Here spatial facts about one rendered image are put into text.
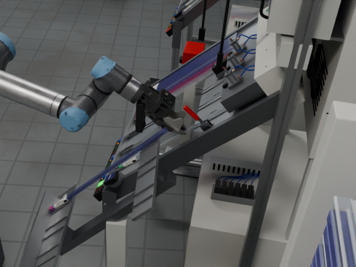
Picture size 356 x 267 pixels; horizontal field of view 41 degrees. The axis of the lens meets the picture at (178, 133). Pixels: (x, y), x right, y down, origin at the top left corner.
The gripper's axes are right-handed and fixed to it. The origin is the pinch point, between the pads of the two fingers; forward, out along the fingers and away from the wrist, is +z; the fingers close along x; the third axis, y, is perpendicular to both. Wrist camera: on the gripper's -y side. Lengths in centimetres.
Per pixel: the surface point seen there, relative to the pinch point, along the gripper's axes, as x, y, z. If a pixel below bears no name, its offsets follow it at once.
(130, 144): 14.5, -28.8, -6.4
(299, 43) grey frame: -14, 52, 1
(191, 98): 94, -42, 20
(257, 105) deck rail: -10.0, 29.0, 7.4
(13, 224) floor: 27, -125, -20
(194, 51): 92, -18, 4
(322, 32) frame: -11, 57, 4
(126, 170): -3.1, -25.2, -5.5
